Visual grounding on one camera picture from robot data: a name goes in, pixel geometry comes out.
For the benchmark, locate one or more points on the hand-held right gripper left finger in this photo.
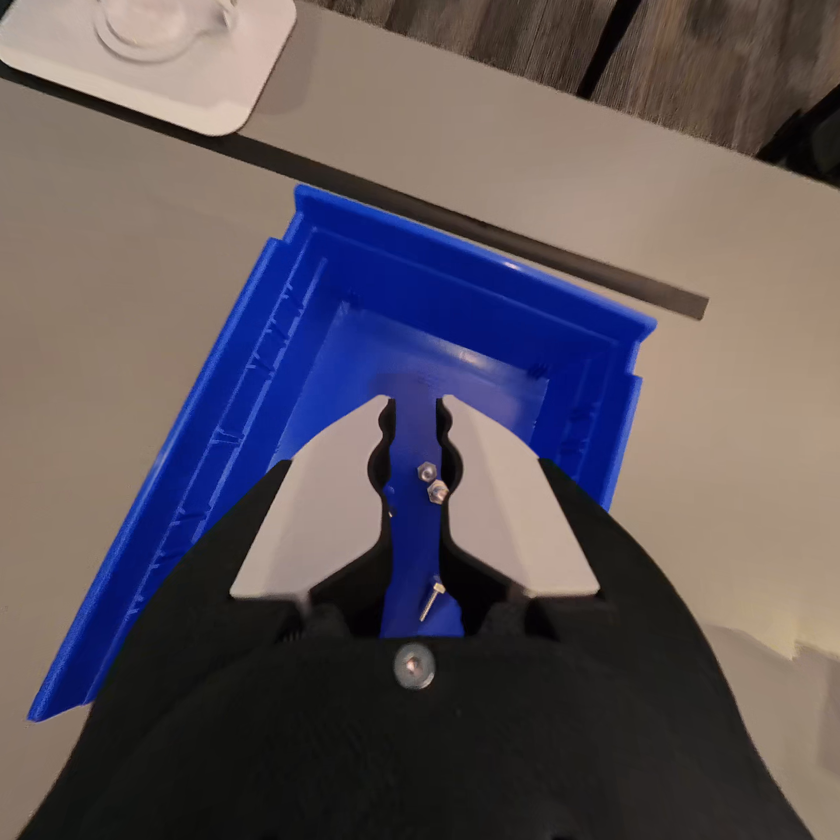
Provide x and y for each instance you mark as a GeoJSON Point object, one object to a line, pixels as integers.
{"type": "Point", "coordinates": [321, 512]}

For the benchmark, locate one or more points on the small silver hex nut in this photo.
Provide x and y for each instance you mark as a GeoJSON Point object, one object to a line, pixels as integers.
{"type": "Point", "coordinates": [427, 470]}
{"type": "Point", "coordinates": [438, 491]}

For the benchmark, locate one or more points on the blue plastic bin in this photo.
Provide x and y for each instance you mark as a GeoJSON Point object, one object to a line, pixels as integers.
{"type": "Point", "coordinates": [407, 315]}

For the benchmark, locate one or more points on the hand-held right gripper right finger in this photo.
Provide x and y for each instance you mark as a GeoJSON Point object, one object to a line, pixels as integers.
{"type": "Point", "coordinates": [512, 518]}

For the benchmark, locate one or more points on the white board stand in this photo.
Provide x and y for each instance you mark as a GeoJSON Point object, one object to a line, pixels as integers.
{"type": "Point", "coordinates": [216, 85]}

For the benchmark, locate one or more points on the thin silver bolt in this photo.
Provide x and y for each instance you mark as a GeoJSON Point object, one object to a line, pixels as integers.
{"type": "Point", "coordinates": [431, 596]}

